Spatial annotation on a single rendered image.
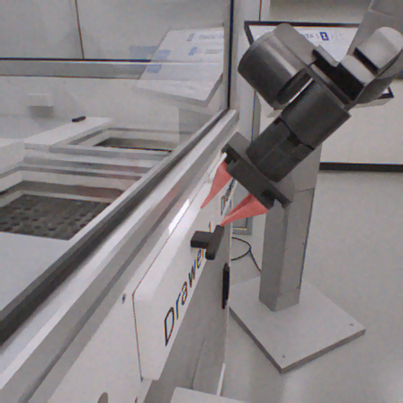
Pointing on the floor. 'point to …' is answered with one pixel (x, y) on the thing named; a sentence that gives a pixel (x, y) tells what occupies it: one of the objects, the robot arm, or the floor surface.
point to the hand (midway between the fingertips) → (215, 211)
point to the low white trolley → (199, 397)
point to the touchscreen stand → (291, 286)
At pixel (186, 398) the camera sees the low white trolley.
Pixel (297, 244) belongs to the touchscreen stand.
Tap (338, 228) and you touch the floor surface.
